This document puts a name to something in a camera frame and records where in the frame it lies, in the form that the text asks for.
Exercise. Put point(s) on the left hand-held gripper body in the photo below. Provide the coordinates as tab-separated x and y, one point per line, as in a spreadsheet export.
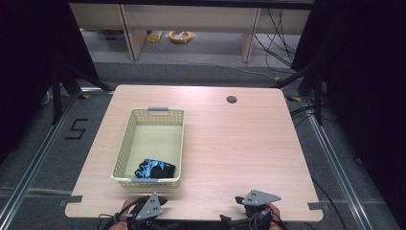
148	209

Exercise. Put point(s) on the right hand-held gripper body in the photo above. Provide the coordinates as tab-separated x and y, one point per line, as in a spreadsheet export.
258	207

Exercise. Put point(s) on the blue camouflage black glove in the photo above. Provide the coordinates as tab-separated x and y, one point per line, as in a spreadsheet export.
154	168

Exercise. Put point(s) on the cream perforated plastic basket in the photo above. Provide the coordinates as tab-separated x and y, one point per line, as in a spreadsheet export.
153	143

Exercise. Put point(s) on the person's right hand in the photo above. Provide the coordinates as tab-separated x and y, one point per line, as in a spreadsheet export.
275	211

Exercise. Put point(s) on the person's left hand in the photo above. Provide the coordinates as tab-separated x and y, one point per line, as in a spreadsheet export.
127	204

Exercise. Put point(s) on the grey tape strip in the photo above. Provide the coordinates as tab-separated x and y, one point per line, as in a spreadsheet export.
72	200
317	206

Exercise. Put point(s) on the grey table grommet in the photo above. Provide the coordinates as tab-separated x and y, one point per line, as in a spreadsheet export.
231	99

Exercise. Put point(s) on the yellow black hazard tape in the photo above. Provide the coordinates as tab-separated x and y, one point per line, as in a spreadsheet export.
293	99
84	96

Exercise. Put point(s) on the black metal stand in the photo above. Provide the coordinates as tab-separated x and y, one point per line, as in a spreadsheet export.
316	92
57	96

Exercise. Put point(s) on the yellow packet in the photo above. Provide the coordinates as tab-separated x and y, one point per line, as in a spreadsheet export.
154	36

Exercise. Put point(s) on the black curtain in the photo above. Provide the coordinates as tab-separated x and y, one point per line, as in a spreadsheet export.
367	80
28	64

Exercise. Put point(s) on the beige wooden desk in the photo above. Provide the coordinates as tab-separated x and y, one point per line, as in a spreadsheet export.
191	19

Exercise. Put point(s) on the aluminium floor rail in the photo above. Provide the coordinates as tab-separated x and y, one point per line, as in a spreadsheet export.
35	159
338	166

